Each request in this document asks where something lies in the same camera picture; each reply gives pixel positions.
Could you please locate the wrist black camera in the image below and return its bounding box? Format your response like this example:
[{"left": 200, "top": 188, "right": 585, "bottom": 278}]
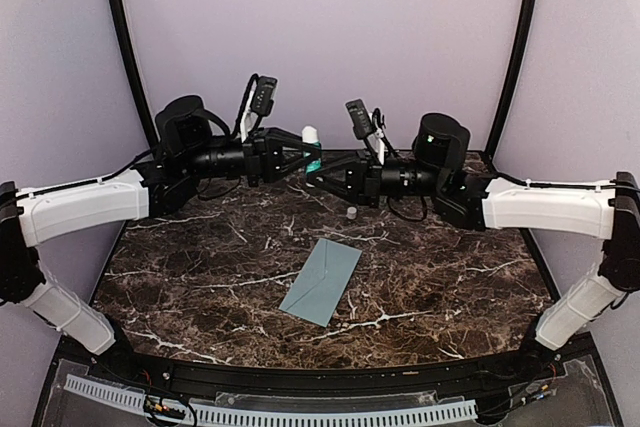
[
  {"left": 250, "top": 76, "right": 278, "bottom": 117},
  {"left": 345, "top": 99, "right": 374, "bottom": 140}
]

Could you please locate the white green glue stick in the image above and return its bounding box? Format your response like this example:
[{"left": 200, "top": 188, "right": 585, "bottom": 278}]
[{"left": 301, "top": 125, "right": 322, "bottom": 175}]

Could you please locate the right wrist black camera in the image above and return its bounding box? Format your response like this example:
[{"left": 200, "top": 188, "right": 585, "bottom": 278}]
[{"left": 345, "top": 99, "right": 374, "bottom": 140}]

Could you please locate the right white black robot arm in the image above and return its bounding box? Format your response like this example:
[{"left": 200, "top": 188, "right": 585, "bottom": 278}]
[{"left": 308, "top": 113, "right": 639, "bottom": 381}]

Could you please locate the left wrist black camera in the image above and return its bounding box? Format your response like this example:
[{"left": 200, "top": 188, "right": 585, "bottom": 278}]
[{"left": 250, "top": 76, "right": 278, "bottom": 117}]

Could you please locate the white slotted cable duct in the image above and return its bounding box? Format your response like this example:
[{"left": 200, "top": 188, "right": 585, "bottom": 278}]
[{"left": 63, "top": 374, "right": 477, "bottom": 426}]

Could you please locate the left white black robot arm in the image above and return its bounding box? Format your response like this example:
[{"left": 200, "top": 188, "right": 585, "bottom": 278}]
[{"left": 1, "top": 95, "right": 321, "bottom": 383}]

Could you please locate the black front rail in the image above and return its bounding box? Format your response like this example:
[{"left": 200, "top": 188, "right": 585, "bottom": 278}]
[{"left": 84, "top": 351, "right": 551, "bottom": 398}]

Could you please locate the teal paper envelope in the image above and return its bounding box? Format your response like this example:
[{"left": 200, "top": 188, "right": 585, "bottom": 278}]
[{"left": 279, "top": 238, "right": 362, "bottom": 327}]

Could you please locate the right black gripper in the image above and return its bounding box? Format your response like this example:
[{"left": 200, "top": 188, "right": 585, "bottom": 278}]
[{"left": 306, "top": 148, "right": 447, "bottom": 209}]

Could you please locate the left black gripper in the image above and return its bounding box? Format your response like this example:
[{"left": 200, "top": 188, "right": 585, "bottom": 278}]
[{"left": 182, "top": 126, "right": 323, "bottom": 188}]

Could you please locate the white glue stick cap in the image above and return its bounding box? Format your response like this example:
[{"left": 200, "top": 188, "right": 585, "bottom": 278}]
[{"left": 346, "top": 207, "right": 358, "bottom": 220}]

